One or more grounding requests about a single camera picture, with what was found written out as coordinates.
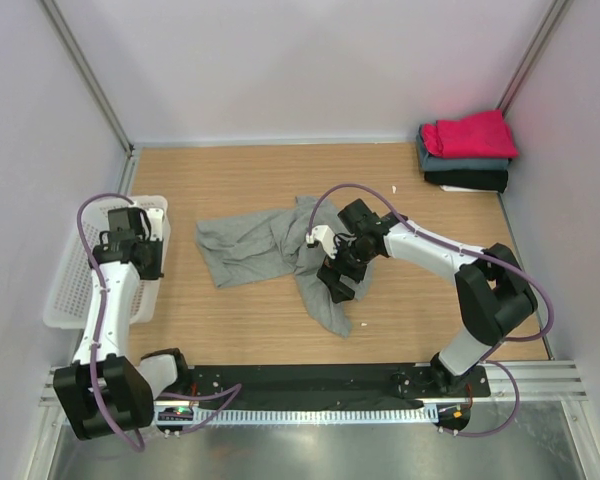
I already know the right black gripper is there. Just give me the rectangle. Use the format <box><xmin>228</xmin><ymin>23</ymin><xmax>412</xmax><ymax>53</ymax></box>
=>
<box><xmin>317</xmin><ymin>234</ymin><xmax>377</xmax><ymax>304</ymax></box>

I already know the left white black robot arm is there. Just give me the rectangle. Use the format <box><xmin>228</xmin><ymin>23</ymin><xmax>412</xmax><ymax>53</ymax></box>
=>
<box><xmin>53</xmin><ymin>204</ymin><xmax>192</xmax><ymax>440</ymax></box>

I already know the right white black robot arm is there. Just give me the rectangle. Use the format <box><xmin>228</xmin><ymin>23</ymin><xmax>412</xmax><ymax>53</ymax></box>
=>
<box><xmin>306</xmin><ymin>213</ymin><xmax>538</xmax><ymax>396</ymax></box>

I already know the white plastic basket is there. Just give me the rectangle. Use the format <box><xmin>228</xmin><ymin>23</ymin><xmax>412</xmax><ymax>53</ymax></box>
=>
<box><xmin>43</xmin><ymin>198</ymin><xmax>160</xmax><ymax>330</ymax></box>

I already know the folded white t shirt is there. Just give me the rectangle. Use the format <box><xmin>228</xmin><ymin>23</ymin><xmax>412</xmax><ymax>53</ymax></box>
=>
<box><xmin>439</xmin><ymin>185</ymin><xmax>466</xmax><ymax>193</ymax></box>

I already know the folded black t shirt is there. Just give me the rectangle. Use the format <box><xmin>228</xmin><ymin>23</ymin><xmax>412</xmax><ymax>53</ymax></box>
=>
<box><xmin>424</xmin><ymin>170</ymin><xmax>509</xmax><ymax>193</ymax></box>

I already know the folded pink t shirt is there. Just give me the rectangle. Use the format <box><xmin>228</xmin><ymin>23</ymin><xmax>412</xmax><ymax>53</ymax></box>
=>
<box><xmin>420</xmin><ymin>110</ymin><xmax>518</xmax><ymax>159</ymax></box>

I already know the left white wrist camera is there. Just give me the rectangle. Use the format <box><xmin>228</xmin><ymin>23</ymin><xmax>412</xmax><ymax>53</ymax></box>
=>
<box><xmin>145</xmin><ymin>207</ymin><xmax>166</xmax><ymax>241</ymax></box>

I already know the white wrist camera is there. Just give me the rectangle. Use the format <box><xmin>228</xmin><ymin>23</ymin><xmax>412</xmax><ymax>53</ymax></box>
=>
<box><xmin>145</xmin><ymin>207</ymin><xmax>166</xmax><ymax>241</ymax></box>
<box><xmin>305</xmin><ymin>225</ymin><xmax>338</xmax><ymax>259</ymax></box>

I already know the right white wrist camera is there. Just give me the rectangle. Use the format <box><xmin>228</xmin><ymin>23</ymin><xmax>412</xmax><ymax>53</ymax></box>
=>
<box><xmin>305</xmin><ymin>225</ymin><xmax>338</xmax><ymax>259</ymax></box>

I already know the slotted cable duct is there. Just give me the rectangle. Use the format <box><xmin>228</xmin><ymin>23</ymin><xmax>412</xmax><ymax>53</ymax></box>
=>
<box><xmin>149</xmin><ymin>405</ymin><xmax>440</xmax><ymax>427</ymax></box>

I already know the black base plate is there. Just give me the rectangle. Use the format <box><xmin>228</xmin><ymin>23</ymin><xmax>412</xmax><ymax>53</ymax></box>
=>
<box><xmin>155</xmin><ymin>363</ymin><xmax>491</xmax><ymax>429</ymax></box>

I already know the aluminium rail frame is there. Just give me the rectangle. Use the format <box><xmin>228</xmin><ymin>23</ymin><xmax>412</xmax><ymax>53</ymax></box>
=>
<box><xmin>484</xmin><ymin>360</ymin><xmax>589</xmax><ymax>402</ymax></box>

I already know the left aluminium corner post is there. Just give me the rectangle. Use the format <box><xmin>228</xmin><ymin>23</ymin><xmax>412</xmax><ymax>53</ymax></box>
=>
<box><xmin>38</xmin><ymin>0</ymin><xmax>134</xmax><ymax>153</ymax></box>

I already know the aluminium corner post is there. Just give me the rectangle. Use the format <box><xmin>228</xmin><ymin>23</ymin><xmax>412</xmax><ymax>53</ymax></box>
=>
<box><xmin>38</xmin><ymin>0</ymin><xmax>134</xmax><ymax>153</ymax></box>
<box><xmin>497</xmin><ymin>0</ymin><xmax>574</xmax><ymax>117</ymax></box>

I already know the right aluminium corner post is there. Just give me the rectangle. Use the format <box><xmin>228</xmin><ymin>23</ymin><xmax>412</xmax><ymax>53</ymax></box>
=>
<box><xmin>497</xmin><ymin>0</ymin><xmax>574</xmax><ymax>117</ymax></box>

